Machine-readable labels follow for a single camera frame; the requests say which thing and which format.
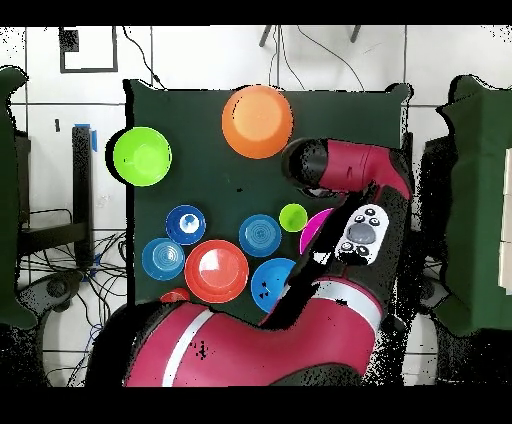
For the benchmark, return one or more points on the black bench frame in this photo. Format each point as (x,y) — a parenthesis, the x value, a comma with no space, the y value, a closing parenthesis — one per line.
(82,180)

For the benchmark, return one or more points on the dark green tablecloth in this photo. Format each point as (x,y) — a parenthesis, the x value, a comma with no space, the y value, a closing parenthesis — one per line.
(200,180)

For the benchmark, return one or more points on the large light orange bowl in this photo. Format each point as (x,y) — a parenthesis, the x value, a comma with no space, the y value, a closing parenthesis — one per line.
(256,120)

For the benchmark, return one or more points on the small dark blue bowl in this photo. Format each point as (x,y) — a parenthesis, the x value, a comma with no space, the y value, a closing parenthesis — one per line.
(176,232)

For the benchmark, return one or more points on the black chair base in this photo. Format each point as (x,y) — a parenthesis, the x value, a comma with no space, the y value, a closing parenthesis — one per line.
(56,288)

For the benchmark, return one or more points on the grey tripod legs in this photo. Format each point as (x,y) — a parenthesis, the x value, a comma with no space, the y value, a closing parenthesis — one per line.
(266,36)

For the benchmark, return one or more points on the beige box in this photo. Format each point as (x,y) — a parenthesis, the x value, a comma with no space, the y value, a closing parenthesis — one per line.
(507,240)

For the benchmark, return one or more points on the light green bowl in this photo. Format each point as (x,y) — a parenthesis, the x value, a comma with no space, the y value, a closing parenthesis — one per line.
(142,156)

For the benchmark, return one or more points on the medium blue bowl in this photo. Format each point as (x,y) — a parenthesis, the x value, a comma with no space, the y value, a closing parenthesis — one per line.
(268,280)

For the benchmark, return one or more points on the shallow red-orange bowl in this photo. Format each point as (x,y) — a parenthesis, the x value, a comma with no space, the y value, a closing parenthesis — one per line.
(216,272)

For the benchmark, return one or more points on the large pink bowl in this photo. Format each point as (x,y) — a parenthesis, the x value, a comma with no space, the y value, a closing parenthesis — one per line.
(312,230)

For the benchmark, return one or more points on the red-orange cup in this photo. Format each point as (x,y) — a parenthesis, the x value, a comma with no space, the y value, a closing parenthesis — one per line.
(176,296)

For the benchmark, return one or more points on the light green cup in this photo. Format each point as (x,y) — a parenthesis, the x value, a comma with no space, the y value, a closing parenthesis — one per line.
(293,218)

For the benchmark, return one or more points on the green cloth covered table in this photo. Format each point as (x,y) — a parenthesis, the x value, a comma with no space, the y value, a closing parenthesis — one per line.
(8,200)
(468,200)

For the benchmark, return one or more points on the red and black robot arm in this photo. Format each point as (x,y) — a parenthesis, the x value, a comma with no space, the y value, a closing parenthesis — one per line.
(280,344)

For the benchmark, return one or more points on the small light blue bowl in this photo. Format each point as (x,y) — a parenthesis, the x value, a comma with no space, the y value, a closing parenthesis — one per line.
(260,236)
(163,259)

